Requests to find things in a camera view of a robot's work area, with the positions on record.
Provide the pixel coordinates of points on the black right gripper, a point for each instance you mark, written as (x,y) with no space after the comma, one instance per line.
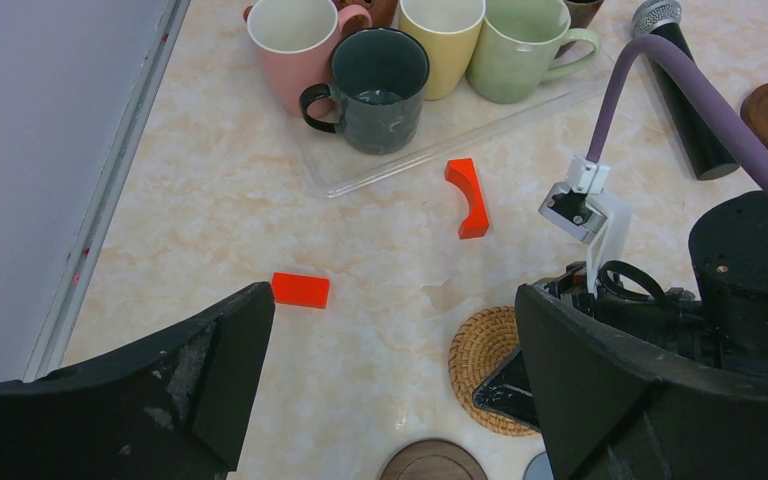
(631,301)

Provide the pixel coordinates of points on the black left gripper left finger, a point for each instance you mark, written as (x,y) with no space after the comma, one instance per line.
(175,404)

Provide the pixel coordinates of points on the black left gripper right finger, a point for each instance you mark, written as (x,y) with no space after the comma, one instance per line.
(611,406)

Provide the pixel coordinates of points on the dark green mug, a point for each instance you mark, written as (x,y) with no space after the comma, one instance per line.
(375,94)

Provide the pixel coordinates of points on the grey smiley silicone coaster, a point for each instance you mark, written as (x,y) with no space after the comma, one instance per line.
(539,468)

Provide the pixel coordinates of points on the walnut grooved round coaster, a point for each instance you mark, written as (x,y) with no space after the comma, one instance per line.
(432,459)

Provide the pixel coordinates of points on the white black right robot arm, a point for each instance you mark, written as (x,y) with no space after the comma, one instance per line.
(724,326)

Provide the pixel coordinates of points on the small orange rectangular block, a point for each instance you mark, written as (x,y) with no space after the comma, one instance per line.
(300,290)

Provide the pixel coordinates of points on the black handheld microphone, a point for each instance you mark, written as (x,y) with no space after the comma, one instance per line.
(707,157)

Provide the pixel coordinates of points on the orange plastic piece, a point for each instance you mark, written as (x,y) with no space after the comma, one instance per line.
(462,174)

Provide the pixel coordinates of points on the light green mug front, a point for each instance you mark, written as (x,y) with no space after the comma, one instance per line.
(517,44)

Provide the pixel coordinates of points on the clear plastic tray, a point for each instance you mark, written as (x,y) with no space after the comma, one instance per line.
(331,168)

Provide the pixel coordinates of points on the dark brown mug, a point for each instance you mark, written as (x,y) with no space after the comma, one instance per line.
(582,12)

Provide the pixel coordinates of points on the yellow mug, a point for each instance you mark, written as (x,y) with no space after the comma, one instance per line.
(448,30)

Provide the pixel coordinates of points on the brown mug white interior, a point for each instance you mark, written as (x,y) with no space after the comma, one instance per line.
(382,13)

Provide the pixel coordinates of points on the pink mug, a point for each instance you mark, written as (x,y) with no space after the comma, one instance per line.
(293,42)

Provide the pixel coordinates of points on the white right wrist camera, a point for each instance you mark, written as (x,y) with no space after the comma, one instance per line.
(582,207)

